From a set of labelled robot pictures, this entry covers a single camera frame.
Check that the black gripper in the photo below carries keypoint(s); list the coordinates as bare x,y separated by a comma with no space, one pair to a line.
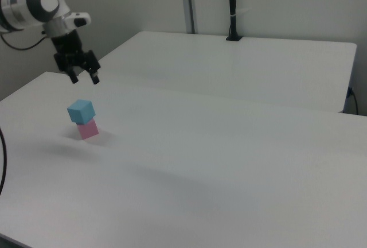
67,45

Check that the blue cube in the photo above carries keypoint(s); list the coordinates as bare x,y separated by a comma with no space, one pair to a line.
81,112

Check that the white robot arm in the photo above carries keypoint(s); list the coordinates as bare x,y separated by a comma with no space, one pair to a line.
31,4

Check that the pink cube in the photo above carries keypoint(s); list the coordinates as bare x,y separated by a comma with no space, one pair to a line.
89,130

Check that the grey partition post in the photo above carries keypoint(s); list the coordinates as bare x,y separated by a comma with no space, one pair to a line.
189,1

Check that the black camera pole with base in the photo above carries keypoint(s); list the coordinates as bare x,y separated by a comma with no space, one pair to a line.
232,9

